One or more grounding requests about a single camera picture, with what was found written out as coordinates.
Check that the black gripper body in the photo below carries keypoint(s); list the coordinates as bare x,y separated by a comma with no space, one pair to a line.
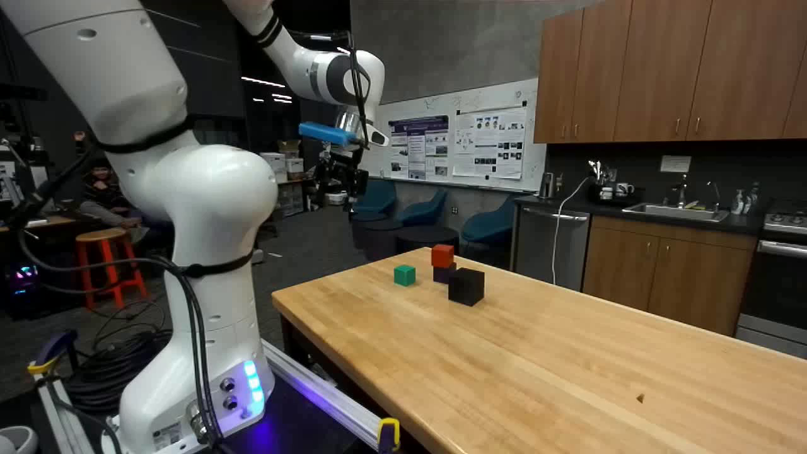
344,166

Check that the red block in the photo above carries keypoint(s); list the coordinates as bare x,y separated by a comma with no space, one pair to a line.
442,256

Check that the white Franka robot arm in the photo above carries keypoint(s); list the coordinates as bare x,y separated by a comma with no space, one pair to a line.
209,193

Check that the green block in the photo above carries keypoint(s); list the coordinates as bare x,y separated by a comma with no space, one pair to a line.
403,275

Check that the dark purple block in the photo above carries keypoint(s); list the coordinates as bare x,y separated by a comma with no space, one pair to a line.
440,272

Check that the black block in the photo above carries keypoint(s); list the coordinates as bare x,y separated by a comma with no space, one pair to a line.
465,286

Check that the blue lounge chair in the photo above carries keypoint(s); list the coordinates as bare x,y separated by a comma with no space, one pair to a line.
487,227
377,203
424,209

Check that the purple header poster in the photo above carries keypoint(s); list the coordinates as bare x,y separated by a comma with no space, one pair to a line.
420,146

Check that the white chart poster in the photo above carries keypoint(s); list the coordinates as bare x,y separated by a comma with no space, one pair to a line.
490,143

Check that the stainless steel dishwasher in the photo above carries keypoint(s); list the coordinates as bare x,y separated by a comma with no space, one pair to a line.
550,243

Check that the orange wooden stool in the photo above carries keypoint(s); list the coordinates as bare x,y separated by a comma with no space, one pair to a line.
107,266

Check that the yellow black clamp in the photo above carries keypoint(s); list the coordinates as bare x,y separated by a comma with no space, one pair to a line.
389,435

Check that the black countertop appliance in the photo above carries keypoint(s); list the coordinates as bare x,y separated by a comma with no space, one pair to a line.
613,190

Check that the steel kitchen sink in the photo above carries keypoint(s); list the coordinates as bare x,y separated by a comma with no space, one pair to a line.
674,209

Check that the brown base cabinets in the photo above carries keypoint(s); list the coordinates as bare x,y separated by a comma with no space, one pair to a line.
668,269

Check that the purple lit computer box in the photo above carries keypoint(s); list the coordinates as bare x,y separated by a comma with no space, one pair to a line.
20,280

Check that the black kitchen oven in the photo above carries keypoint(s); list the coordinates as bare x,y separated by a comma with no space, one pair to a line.
777,277

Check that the blue wrist camera box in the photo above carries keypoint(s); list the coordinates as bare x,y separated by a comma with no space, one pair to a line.
325,131

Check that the white wall board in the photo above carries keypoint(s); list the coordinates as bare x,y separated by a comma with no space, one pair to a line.
504,101

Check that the aluminium frame rail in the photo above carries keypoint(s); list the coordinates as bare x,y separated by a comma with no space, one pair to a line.
324,395

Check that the white wall outlet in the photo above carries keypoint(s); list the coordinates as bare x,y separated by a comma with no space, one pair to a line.
674,164

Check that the brown wall cabinets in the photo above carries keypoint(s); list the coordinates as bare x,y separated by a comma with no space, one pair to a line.
672,71

